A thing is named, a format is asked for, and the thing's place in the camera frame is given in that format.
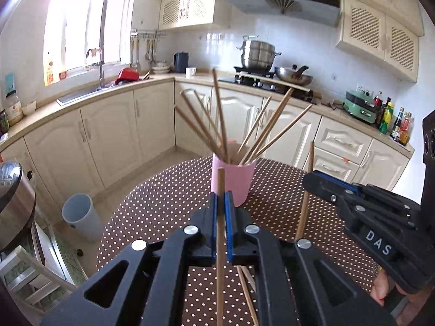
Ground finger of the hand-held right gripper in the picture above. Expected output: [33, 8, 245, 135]
[302, 171, 422, 232]

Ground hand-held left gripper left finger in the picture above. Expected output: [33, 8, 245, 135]
[40, 192, 218, 326]

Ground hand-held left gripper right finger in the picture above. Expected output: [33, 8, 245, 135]
[224, 190, 399, 326]

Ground wooden chopstick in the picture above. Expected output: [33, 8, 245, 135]
[294, 141, 315, 243]
[215, 167, 228, 326]

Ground pink cup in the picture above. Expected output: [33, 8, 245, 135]
[211, 153, 258, 208]

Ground pile of chopsticks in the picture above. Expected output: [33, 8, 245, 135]
[236, 265, 261, 326]

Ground bunch of chopsticks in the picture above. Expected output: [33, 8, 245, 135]
[174, 68, 315, 165]

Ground person's right hand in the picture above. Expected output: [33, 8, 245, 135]
[370, 268, 400, 308]

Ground brown polka-dot tablecloth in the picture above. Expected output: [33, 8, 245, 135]
[96, 156, 382, 326]

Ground green electric cooker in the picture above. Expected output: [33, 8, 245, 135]
[343, 88, 380, 123]

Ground green bottle yellow label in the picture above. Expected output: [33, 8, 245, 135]
[379, 97, 395, 135]

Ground dark sauce bottle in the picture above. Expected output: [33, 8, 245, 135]
[391, 107, 405, 140]

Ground red-label sauce bottle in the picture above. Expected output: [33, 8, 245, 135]
[399, 112, 413, 146]

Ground metal wok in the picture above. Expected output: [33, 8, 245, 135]
[275, 64, 314, 87]

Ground black glass stove top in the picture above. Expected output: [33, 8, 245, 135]
[217, 74, 319, 104]

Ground cream lower cabinets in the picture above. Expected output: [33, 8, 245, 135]
[0, 75, 415, 218]

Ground grey trash bin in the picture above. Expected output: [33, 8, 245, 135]
[62, 193, 104, 244]

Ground black induction cooker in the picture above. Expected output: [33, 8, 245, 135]
[234, 65, 276, 76]

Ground stainless steel steamer pot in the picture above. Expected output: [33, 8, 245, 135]
[237, 35, 282, 70]

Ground cream lattice-door cabinet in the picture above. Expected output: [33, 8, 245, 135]
[158, 0, 232, 31]
[336, 0, 421, 83]

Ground dark blue kettle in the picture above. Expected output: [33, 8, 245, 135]
[173, 52, 190, 73]

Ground stack of white dishes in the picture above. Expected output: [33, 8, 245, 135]
[151, 60, 172, 74]

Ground red bowl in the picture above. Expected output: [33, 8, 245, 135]
[115, 68, 140, 86]

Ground stainless steel sink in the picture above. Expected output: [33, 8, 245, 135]
[56, 75, 156, 106]

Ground hanging metal spatula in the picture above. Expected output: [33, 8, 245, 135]
[145, 39, 157, 66]

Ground metal sink faucet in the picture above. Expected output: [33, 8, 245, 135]
[86, 48, 106, 89]

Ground hanging metal ladle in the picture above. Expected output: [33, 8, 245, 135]
[130, 39, 141, 70]

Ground white wooden chair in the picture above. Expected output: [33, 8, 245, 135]
[0, 244, 78, 312]

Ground range hood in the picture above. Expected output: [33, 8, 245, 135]
[219, 0, 342, 28]

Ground silver rice cooker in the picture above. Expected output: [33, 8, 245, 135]
[0, 161, 36, 253]

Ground orange bottle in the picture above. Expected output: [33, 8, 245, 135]
[45, 58, 56, 86]

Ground glass jar white label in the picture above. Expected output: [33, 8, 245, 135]
[6, 90, 24, 127]

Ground kitchen window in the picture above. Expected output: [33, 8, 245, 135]
[42, 0, 140, 87]

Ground teal box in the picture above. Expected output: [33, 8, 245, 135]
[5, 72, 17, 96]

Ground wall utensil rail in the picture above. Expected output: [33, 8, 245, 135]
[131, 29, 168, 40]

